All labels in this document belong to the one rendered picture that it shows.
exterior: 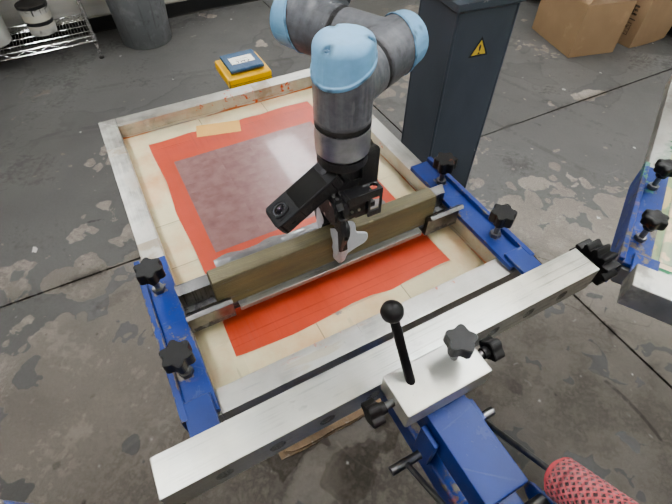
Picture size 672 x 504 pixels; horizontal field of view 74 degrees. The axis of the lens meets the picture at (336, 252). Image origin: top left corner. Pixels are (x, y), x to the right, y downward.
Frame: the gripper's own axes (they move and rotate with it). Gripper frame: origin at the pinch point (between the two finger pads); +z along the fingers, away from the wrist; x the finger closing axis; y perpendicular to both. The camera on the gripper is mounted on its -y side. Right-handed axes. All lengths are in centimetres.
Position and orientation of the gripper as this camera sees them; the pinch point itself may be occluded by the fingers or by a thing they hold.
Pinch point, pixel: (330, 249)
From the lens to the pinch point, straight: 75.3
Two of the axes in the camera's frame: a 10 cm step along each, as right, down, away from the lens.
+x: -4.7, -6.8, 5.7
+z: 0.0, 6.4, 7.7
